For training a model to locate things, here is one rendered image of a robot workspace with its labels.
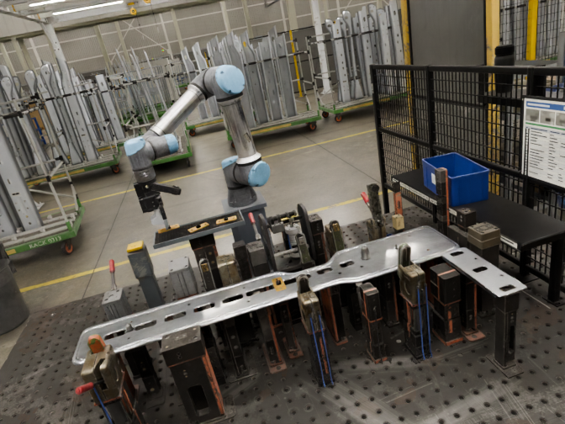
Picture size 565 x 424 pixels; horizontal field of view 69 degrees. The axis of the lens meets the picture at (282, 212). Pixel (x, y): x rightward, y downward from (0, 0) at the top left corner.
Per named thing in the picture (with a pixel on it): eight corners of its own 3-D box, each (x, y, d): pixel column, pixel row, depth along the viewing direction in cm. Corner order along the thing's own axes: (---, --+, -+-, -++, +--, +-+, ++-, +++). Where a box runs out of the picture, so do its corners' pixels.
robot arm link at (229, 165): (240, 177, 209) (234, 151, 203) (256, 180, 199) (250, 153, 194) (221, 185, 202) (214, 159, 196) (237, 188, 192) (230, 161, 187)
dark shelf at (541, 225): (521, 252, 137) (521, 245, 136) (391, 181, 219) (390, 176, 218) (576, 235, 141) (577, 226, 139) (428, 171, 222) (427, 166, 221)
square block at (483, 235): (482, 319, 154) (481, 235, 141) (467, 307, 162) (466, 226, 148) (499, 313, 156) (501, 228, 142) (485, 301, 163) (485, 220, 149)
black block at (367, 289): (374, 370, 142) (365, 300, 131) (361, 350, 152) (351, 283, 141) (395, 363, 143) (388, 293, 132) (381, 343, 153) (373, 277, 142)
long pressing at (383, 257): (67, 374, 126) (66, 370, 125) (82, 330, 146) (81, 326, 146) (464, 249, 147) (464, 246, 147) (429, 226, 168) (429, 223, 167)
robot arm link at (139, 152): (149, 136, 149) (127, 143, 144) (158, 165, 153) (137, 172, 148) (139, 135, 155) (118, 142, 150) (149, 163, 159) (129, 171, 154)
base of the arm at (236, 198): (226, 200, 210) (221, 182, 207) (255, 193, 212) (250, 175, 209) (229, 209, 197) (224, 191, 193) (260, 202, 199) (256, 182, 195)
